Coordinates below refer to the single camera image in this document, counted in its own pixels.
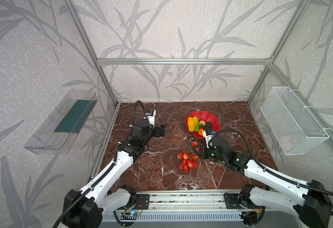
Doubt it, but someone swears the fake red grape bunch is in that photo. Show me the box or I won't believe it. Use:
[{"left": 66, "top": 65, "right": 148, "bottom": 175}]
[{"left": 177, "top": 141, "right": 199, "bottom": 172}]

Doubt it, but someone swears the small fake orange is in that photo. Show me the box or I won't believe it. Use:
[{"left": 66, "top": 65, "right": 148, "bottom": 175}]
[{"left": 198, "top": 128, "right": 205, "bottom": 136}]

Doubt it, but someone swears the green yellow fake mango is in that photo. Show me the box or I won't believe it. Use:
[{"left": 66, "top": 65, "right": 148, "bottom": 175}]
[{"left": 193, "top": 116, "right": 199, "bottom": 133}]

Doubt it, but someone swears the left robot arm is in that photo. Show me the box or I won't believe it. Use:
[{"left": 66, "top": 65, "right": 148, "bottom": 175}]
[{"left": 53, "top": 100, "right": 165, "bottom": 228}]

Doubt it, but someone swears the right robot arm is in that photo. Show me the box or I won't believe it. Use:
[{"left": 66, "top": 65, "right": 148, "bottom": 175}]
[{"left": 192, "top": 130, "right": 333, "bottom": 228}]

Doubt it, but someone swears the red flower-shaped fruit bowl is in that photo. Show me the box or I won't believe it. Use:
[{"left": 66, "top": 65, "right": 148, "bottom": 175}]
[{"left": 185, "top": 111, "right": 220, "bottom": 139}]

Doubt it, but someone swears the pink object in basket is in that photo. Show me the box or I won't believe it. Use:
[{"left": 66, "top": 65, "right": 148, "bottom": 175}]
[{"left": 280, "top": 136, "right": 293, "bottom": 152}]

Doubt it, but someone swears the green circuit board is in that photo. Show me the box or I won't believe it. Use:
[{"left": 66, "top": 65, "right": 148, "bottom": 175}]
[{"left": 121, "top": 211, "right": 140, "bottom": 220}]

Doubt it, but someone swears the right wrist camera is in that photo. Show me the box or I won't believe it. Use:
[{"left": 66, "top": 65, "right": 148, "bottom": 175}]
[{"left": 203, "top": 129, "right": 216, "bottom": 148}]

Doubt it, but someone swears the aluminium front rail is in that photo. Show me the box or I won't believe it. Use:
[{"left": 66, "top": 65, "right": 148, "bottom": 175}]
[{"left": 100, "top": 190, "right": 298, "bottom": 213}]

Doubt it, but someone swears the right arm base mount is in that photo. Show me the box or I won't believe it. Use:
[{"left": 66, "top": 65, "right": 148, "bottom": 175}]
[{"left": 223, "top": 192, "right": 260, "bottom": 210}]

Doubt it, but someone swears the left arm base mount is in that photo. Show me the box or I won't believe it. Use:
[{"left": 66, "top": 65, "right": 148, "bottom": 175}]
[{"left": 119, "top": 193, "right": 150, "bottom": 210}]

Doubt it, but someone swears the white wire mesh basket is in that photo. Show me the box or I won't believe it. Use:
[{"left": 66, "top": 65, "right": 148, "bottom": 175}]
[{"left": 260, "top": 86, "right": 330, "bottom": 156}]

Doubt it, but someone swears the clear acrylic wall shelf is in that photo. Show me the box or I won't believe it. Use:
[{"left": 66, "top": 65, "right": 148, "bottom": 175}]
[{"left": 24, "top": 89, "right": 98, "bottom": 155}]

